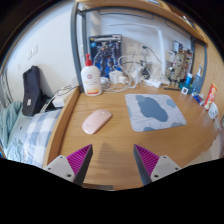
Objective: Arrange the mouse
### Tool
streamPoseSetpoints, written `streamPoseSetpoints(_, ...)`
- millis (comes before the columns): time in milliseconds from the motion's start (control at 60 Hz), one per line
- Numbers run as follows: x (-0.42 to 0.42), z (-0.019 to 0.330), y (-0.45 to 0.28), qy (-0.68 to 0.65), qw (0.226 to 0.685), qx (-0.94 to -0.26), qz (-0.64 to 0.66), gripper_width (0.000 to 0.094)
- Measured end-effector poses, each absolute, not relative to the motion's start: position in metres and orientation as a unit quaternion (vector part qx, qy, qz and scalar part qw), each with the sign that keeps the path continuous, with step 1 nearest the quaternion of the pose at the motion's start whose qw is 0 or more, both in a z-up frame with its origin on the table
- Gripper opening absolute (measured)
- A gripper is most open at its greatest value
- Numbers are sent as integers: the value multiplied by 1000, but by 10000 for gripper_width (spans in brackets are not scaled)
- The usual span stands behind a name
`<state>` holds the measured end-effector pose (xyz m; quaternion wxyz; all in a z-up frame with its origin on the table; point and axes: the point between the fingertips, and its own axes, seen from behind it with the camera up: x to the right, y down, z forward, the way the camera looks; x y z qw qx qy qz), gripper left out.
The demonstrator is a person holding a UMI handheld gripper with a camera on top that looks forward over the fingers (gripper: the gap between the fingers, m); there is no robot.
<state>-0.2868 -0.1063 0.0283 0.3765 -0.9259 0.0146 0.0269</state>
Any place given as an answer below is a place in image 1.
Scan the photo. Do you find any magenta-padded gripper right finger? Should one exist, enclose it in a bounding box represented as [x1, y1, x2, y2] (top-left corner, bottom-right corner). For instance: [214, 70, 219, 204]
[133, 143, 183, 186]

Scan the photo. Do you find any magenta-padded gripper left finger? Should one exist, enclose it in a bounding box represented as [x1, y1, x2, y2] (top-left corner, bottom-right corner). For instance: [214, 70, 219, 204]
[44, 143, 94, 187]

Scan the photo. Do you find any pink computer mouse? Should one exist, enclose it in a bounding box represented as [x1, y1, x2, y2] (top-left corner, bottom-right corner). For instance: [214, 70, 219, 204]
[81, 108, 114, 136]

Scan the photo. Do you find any grey cloud-print mouse pad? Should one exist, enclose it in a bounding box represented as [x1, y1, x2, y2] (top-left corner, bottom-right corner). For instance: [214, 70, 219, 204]
[124, 93, 188, 133]

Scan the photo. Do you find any blue plaid pillow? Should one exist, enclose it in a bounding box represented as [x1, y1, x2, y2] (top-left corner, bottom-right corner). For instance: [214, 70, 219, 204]
[22, 109, 63, 168]

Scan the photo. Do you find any teal blanket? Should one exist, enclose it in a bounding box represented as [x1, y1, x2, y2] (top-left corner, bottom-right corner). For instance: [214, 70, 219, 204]
[0, 101, 24, 161]

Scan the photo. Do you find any black ruler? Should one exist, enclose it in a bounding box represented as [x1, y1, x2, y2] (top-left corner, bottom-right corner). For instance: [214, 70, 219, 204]
[163, 86, 181, 92]

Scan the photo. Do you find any white power strip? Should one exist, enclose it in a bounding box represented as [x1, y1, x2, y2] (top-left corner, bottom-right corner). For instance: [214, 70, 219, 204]
[143, 77, 162, 89]

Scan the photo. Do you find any blue snack packet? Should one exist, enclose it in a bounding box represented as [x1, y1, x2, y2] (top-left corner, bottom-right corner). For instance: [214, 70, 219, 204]
[191, 92, 206, 106]

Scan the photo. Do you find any black bag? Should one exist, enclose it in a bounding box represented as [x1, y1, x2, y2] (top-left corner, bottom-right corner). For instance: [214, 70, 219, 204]
[21, 65, 46, 118]

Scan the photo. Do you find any white red-capped pump bottle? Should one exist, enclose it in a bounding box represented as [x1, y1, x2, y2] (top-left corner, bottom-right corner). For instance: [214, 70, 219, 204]
[80, 53, 103, 97]

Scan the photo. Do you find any teal round container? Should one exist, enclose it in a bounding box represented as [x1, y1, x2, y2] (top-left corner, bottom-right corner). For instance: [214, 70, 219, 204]
[179, 82, 195, 94]

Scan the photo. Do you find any large white power adapter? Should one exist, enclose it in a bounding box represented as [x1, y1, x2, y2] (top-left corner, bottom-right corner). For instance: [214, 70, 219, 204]
[128, 64, 144, 84]

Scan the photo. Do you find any small blue white-capped bottle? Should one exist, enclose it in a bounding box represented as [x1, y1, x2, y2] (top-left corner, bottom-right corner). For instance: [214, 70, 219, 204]
[185, 72, 193, 87]

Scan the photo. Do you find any small white charger block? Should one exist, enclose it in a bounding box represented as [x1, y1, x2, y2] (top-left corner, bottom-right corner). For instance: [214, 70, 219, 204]
[109, 69, 128, 85]

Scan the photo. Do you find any clear blue spray bottle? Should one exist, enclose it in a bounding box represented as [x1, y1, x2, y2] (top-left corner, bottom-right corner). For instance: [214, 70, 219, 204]
[192, 64, 204, 94]

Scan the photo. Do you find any white desk lamp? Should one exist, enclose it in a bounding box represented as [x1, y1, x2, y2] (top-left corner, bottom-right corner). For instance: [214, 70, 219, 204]
[108, 22, 171, 88]

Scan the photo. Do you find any blue robot model kit box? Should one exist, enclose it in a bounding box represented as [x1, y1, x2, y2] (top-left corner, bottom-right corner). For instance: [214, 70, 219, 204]
[88, 33, 124, 79]

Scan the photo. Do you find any white robot model kit box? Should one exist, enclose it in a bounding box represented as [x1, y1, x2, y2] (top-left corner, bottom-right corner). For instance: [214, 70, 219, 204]
[173, 39, 194, 68]

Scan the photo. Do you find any wooden shelf unit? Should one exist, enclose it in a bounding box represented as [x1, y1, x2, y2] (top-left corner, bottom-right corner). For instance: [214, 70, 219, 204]
[74, 0, 209, 46]

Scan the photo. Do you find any white wall socket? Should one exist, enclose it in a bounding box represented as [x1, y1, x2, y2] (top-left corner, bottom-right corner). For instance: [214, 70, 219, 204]
[125, 41, 140, 56]

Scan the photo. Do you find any white wall switch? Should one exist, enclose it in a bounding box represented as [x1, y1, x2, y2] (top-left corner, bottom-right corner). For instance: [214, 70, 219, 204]
[26, 44, 39, 59]

